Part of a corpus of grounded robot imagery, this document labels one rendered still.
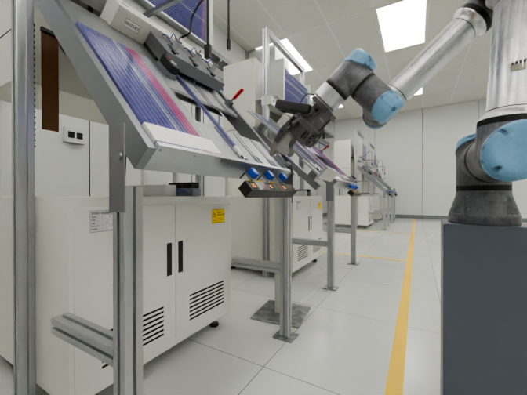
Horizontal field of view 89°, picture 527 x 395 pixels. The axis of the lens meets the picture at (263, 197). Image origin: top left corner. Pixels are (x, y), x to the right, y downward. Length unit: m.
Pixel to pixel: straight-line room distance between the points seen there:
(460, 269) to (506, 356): 0.21
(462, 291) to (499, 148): 0.36
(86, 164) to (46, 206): 1.78
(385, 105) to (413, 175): 7.74
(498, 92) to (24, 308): 1.32
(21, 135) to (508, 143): 1.20
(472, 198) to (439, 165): 7.64
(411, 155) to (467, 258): 7.73
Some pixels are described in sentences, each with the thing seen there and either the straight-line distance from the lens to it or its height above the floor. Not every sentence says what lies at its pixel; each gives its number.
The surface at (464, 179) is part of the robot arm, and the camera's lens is 0.88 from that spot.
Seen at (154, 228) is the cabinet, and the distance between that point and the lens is 1.00.
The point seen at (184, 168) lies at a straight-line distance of 0.69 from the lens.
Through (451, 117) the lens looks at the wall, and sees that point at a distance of 8.71.
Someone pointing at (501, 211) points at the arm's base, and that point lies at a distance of 0.86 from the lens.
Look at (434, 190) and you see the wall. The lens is 8.45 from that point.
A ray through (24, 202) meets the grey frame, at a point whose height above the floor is 0.60.
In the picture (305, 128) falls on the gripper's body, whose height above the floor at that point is 0.81.
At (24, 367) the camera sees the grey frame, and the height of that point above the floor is 0.13.
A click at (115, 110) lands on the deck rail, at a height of 0.81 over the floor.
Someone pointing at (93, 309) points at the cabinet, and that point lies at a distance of 0.94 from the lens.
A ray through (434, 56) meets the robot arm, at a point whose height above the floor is 0.99.
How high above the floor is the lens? 0.62
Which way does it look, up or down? level
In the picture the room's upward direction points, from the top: straight up
